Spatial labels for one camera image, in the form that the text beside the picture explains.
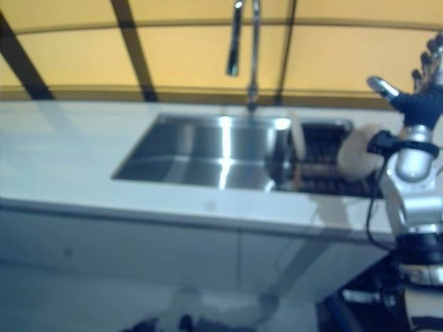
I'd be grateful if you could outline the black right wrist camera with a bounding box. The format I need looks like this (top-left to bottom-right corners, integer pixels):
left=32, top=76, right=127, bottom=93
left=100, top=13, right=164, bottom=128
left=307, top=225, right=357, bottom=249
left=366, top=130, right=439, bottom=156

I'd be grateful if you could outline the stainless steel sink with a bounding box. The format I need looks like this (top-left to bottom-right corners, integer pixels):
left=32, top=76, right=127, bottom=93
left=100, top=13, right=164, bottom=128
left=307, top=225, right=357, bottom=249
left=111, top=112, right=385, bottom=201

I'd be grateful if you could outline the chrome kitchen faucet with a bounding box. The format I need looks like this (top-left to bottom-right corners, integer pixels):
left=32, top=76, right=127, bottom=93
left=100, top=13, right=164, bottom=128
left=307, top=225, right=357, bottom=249
left=225, top=0, right=261, bottom=112

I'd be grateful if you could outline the white glossy cabinet door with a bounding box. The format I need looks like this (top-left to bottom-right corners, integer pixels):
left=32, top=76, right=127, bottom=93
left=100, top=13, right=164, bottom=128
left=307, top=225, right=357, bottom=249
left=238, top=230, right=390, bottom=305
left=0, top=203, right=242, bottom=312

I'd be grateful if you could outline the cream round plate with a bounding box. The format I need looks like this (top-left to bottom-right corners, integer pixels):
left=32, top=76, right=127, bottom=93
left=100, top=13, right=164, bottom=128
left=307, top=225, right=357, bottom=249
left=289, top=109, right=308, bottom=159
left=338, top=124, right=386, bottom=181

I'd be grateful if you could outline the yellow window with dark frame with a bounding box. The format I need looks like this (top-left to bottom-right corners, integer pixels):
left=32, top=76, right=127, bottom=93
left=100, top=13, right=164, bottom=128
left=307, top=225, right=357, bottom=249
left=0, top=0, right=443, bottom=111

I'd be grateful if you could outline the black dish drying rack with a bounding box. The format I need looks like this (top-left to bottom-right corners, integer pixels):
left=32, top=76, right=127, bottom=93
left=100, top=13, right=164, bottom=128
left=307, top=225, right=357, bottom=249
left=276, top=119, right=385, bottom=201

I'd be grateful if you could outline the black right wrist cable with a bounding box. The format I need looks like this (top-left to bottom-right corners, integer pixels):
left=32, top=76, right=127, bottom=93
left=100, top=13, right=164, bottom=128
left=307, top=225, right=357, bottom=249
left=365, top=154, right=399, bottom=248

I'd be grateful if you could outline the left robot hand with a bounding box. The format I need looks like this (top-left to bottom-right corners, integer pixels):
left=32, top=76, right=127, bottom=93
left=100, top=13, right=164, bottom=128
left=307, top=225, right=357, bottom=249
left=131, top=320, right=160, bottom=332

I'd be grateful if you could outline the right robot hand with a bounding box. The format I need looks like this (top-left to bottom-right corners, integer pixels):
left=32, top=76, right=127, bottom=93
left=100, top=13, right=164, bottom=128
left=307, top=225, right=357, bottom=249
left=366, top=30, right=443, bottom=128

